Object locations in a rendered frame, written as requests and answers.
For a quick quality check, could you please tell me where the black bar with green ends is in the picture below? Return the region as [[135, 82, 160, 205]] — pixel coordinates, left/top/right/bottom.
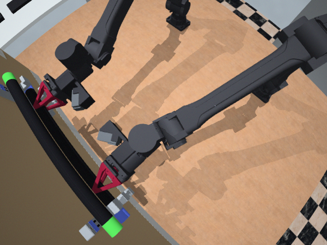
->
[[2, 72, 123, 237]]

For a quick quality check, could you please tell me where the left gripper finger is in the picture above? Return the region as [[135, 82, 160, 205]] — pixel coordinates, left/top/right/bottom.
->
[[100, 167, 118, 184], [92, 162, 123, 194]]

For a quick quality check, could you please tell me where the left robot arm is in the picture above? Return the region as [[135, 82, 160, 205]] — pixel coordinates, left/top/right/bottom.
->
[[97, 14, 327, 164]]

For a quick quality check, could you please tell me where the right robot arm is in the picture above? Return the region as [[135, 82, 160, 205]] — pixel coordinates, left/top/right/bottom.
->
[[55, 0, 191, 111]]

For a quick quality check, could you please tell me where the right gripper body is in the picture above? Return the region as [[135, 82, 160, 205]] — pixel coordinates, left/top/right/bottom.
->
[[43, 69, 81, 104]]

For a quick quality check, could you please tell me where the black bar with blue ends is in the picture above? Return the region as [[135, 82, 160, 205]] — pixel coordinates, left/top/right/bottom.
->
[[25, 85, 130, 224]]

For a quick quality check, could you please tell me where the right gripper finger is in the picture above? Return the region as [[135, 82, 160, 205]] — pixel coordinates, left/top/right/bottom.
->
[[46, 98, 66, 110], [33, 81, 56, 109]]

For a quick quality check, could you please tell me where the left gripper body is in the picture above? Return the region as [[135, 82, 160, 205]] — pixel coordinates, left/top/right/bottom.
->
[[103, 151, 146, 183]]

